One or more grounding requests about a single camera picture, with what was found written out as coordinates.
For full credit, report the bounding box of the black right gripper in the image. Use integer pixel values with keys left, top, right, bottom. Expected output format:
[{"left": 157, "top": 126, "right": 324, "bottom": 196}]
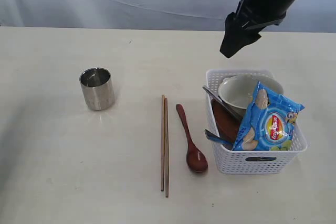
[{"left": 219, "top": 0, "right": 295, "bottom": 58}]

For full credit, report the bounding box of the pale green ceramic bowl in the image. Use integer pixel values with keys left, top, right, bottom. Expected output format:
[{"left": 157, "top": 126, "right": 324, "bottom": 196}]
[{"left": 218, "top": 74, "right": 284, "bottom": 116}]

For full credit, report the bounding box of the grey metal utensil handle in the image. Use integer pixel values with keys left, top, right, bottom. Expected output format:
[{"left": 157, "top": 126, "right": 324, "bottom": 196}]
[{"left": 202, "top": 86, "right": 243, "bottom": 122}]

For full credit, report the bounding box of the blue chips bag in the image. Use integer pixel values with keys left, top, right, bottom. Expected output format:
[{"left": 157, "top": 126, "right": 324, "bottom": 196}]
[{"left": 232, "top": 82, "right": 304, "bottom": 151}]

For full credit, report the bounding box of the light wooden chopstick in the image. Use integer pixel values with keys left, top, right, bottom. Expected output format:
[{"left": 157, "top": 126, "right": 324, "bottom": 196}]
[{"left": 161, "top": 95, "right": 165, "bottom": 191}]

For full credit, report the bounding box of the dark wooden chopstick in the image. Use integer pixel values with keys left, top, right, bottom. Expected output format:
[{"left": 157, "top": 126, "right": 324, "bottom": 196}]
[{"left": 164, "top": 98, "right": 170, "bottom": 198}]

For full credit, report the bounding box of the dark brown wooden spoon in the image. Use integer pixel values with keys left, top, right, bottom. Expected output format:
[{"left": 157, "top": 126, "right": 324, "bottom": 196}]
[{"left": 176, "top": 104, "right": 209, "bottom": 174}]

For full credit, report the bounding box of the shiny steel cup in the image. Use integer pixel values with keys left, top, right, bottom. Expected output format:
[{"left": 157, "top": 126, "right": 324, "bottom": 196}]
[{"left": 79, "top": 67, "right": 115, "bottom": 111}]

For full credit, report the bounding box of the dark brown wooden plate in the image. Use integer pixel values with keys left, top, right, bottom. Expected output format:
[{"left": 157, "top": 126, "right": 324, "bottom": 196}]
[{"left": 211, "top": 100, "right": 240, "bottom": 144}]

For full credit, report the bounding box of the white plastic perforated basket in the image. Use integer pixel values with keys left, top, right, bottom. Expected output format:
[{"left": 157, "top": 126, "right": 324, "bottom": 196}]
[{"left": 206, "top": 69, "right": 308, "bottom": 174}]

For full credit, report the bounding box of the lower blue-grey utensil handle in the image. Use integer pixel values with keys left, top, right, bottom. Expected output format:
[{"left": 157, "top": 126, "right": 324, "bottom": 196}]
[{"left": 204, "top": 129, "right": 233, "bottom": 149}]

